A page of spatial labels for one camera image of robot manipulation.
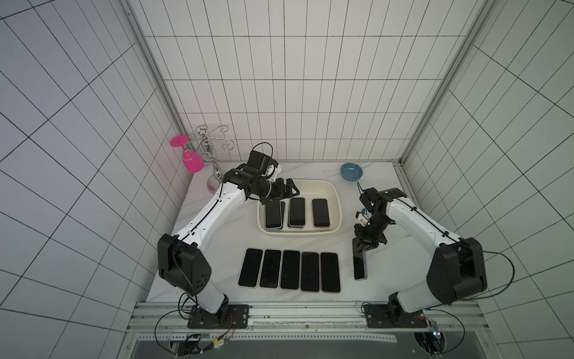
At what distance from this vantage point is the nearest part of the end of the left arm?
0.70 metres

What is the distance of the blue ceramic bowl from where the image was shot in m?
1.13

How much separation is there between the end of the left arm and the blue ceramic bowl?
1.62 ft
